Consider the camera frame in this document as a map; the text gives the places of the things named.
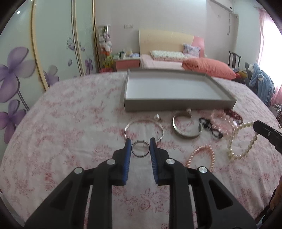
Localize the white pearl bracelet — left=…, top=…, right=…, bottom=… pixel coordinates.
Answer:
left=227, top=121, right=258, bottom=162

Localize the dark red bead bracelet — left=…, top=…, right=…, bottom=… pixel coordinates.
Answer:
left=224, top=109, right=243, bottom=124

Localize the pink pearl bracelet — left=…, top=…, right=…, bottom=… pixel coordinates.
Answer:
left=184, top=144, right=216, bottom=172

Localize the pink crystal bead bracelet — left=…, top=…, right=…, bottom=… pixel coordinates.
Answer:
left=210, top=109, right=238, bottom=135

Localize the black bead bracelet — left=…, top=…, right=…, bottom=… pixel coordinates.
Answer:
left=199, top=117, right=224, bottom=139

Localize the wide silver cuff bracelet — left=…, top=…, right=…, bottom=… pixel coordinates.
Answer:
left=171, top=111, right=203, bottom=139

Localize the silver ring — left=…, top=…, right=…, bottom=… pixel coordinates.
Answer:
left=131, top=140, right=151, bottom=159

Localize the thin silver bangle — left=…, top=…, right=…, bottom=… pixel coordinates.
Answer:
left=123, top=117, right=165, bottom=143

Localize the blue plush clothing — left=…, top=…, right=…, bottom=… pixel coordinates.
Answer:
left=249, top=63, right=276, bottom=107

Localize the dark wooden chair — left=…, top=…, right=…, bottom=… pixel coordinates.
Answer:
left=228, top=51, right=241, bottom=69

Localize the orange pillow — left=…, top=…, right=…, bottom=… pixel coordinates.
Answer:
left=182, top=57, right=236, bottom=80

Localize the pink floral bedsheet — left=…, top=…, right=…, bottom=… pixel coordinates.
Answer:
left=1, top=73, right=281, bottom=228

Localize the pearl earring left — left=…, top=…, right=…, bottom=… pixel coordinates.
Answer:
left=154, top=114, right=161, bottom=122

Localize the small patterned cushion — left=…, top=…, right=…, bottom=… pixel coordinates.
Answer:
left=183, top=43, right=200, bottom=58

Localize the floral white pillow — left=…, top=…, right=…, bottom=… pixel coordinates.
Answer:
left=150, top=51, right=187, bottom=62

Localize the grey cardboard tray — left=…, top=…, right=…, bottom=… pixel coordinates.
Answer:
left=124, top=69, right=236, bottom=112

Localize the pink bed mattress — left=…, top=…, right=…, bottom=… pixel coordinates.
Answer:
left=140, top=54, right=185, bottom=71

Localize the plush toy display tube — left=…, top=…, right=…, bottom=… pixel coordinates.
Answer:
left=97, top=24, right=113, bottom=72

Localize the pink nightstand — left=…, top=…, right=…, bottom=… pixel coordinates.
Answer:
left=114, top=58, right=140, bottom=72

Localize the beige pink headboard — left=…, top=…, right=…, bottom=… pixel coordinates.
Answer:
left=139, top=29, right=205, bottom=57

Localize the white mug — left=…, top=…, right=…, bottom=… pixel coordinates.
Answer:
left=119, top=51, right=126, bottom=59

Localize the floral sliding wardrobe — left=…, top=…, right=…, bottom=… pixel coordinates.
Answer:
left=1, top=1, right=98, bottom=146

